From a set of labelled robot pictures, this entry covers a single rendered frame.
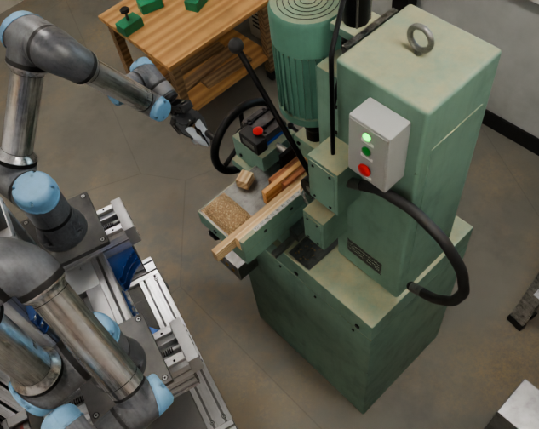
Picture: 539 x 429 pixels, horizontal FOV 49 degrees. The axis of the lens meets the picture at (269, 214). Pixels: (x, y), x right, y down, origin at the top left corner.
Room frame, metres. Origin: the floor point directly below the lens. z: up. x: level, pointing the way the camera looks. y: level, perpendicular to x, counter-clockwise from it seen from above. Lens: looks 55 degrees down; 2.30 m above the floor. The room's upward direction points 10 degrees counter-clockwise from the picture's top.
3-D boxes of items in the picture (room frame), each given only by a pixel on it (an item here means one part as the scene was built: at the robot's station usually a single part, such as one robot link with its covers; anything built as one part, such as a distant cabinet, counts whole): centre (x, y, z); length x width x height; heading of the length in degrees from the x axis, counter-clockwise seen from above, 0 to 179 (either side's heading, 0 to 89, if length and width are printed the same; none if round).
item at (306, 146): (1.06, -0.17, 1.03); 0.14 x 0.07 x 0.09; 35
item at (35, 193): (1.10, 0.64, 0.98); 0.13 x 0.12 x 0.14; 42
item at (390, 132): (0.73, -0.23, 1.40); 0.10 x 0.06 x 0.16; 35
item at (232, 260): (1.04, 0.13, 0.58); 0.12 x 0.08 x 0.08; 35
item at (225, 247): (1.00, -0.06, 0.92); 0.54 x 0.02 x 0.04; 125
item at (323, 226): (0.83, -0.14, 1.02); 0.09 x 0.07 x 0.12; 125
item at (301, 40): (1.08, -0.16, 1.35); 0.18 x 0.18 x 0.31
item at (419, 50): (0.84, -0.33, 1.55); 0.06 x 0.02 x 0.07; 35
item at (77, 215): (1.10, 0.63, 0.87); 0.15 x 0.15 x 0.10
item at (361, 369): (0.98, -0.23, 0.36); 0.58 x 0.45 x 0.71; 35
